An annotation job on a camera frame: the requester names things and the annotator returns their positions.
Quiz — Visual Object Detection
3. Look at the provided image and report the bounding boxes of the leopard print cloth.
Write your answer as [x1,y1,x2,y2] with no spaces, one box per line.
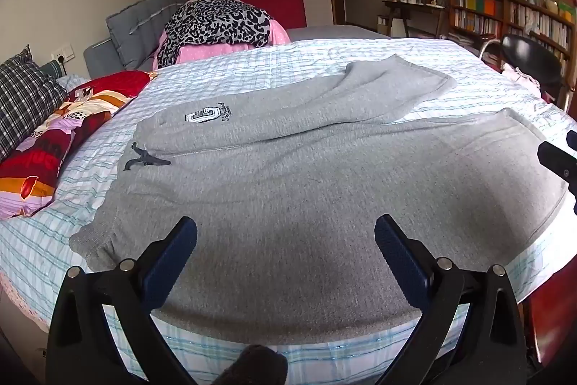
[156,0,273,67]

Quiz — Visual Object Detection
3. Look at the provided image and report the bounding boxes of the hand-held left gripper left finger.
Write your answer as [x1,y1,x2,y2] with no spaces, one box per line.
[45,216,199,385]

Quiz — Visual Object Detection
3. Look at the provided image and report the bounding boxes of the bed with plaid sheet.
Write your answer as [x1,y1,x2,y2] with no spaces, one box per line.
[0,38,577,385]

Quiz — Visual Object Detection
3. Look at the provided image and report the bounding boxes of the wooden bookshelf with books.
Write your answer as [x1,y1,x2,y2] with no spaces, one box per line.
[446,0,577,65]

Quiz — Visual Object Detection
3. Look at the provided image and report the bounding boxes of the dark fuzzy cloth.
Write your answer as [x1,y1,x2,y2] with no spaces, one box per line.
[216,344,289,385]

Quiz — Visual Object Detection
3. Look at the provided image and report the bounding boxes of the grey padded headboard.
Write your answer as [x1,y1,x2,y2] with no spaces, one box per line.
[83,0,188,79]

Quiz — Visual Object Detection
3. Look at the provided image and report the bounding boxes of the light blue pillow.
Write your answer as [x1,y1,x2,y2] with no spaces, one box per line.
[56,74,91,93]

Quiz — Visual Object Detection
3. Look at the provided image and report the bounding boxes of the black chair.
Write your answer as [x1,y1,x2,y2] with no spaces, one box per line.
[478,33,569,110]

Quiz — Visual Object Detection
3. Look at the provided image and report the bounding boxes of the pink dotted blanket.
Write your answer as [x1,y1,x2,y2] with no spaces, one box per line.
[152,19,291,70]

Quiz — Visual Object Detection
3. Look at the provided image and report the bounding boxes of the red floral quilt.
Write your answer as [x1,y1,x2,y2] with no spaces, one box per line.
[0,70,151,220]

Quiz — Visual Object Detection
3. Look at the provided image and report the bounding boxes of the pale pink garment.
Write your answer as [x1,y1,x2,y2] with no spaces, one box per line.
[501,64,542,97]

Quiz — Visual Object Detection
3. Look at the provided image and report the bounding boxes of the dark plaid pillow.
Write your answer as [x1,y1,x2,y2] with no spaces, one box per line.
[0,44,68,162]

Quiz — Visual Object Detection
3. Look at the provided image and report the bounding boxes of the grey sweat pants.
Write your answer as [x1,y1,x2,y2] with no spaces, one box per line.
[70,55,571,345]

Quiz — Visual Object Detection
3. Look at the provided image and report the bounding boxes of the dark red wooden furniture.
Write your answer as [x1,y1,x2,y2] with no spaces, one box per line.
[523,272,577,372]

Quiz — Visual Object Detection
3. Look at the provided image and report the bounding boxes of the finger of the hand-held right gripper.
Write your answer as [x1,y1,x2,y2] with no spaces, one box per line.
[538,140,577,190]

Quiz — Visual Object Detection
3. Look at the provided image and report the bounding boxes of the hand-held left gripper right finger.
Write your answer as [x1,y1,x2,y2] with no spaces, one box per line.
[374,214,528,385]

